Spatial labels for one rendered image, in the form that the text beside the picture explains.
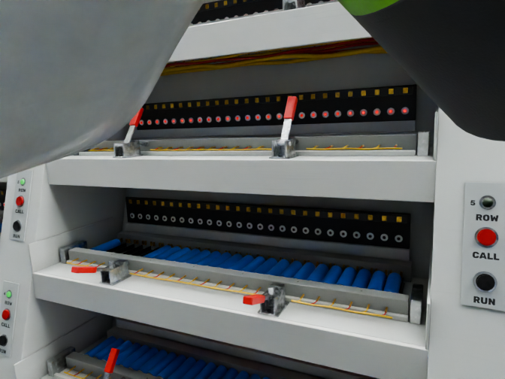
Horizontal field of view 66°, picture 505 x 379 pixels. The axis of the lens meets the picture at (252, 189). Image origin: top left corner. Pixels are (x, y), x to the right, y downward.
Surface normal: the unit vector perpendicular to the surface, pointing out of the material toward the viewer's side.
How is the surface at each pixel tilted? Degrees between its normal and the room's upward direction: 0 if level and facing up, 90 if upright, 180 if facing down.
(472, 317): 90
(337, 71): 90
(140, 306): 105
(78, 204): 90
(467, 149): 90
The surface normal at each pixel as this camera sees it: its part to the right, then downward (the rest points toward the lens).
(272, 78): -0.42, -0.10
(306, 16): -0.43, 0.17
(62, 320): 0.90, 0.04
